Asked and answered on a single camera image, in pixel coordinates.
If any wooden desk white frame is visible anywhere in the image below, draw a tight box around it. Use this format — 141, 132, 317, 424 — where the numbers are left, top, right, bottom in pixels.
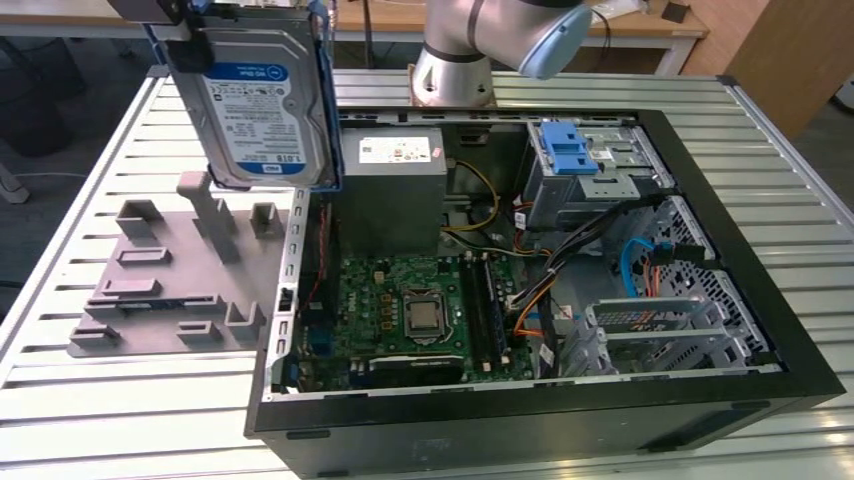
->
0, 0, 708, 76

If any black cable bundle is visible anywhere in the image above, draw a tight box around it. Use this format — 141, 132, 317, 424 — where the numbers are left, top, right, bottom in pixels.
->
519, 194, 668, 326

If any white furniture foot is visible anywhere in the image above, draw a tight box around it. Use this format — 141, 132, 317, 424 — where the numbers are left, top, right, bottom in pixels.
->
0, 162, 32, 205

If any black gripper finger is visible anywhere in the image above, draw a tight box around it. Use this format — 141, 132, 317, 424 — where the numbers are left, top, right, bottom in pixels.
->
164, 14, 215, 75

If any black RAM slot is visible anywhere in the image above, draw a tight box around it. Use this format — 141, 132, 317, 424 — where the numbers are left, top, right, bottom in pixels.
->
459, 252, 502, 371
478, 252, 515, 369

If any blue wire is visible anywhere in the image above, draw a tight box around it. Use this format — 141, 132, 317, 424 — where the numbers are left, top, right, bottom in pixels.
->
619, 238, 652, 301

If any orange wire bundle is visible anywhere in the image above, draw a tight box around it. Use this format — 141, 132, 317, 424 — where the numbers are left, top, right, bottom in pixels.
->
512, 292, 555, 341

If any blue plastic latch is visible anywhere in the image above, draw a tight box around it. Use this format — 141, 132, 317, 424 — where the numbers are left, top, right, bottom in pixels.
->
539, 121, 602, 176

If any green motherboard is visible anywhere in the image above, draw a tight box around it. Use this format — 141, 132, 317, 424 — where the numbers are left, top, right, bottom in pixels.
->
292, 252, 535, 391

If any black PC case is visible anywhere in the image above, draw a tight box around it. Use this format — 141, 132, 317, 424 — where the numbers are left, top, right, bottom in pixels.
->
243, 104, 846, 479

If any silver drive cage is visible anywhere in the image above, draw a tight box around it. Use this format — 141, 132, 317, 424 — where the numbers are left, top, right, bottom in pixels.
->
523, 119, 679, 231

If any silver disk bay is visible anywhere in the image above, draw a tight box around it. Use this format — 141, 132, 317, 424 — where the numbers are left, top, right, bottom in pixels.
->
583, 294, 768, 376

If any CPU socket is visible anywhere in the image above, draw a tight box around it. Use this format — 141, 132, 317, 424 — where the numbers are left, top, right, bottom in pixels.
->
398, 288, 455, 349

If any grey parts rack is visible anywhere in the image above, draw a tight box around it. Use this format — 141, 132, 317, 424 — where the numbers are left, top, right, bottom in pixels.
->
65, 170, 295, 359

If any grey power supply unit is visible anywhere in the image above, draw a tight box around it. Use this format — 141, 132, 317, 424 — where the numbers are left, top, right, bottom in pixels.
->
332, 127, 448, 256

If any silver CPU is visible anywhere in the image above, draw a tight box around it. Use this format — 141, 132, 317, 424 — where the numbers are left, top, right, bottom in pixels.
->
406, 299, 446, 336

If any black office chair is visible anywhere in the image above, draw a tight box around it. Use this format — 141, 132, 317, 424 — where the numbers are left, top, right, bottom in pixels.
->
0, 37, 92, 156

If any red wire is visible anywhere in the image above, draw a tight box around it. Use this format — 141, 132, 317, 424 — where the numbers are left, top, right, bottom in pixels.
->
296, 202, 335, 321

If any orange black power wire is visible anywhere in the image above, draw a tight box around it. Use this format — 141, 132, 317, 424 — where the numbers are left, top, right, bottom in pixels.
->
640, 243, 712, 301

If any black graphics card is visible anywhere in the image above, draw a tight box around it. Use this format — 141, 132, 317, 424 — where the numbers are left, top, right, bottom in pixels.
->
363, 352, 466, 389

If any yellow wire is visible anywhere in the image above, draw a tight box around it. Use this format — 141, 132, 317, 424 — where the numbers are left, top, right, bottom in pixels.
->
443, 159, 502, 234

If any hard disk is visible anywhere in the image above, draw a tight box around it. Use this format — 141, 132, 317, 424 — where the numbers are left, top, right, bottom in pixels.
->
143, 0, 346, 194

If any wooden cabinet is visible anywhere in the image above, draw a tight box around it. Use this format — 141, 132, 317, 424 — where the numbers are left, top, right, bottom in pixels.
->
679, 0, 854, 141

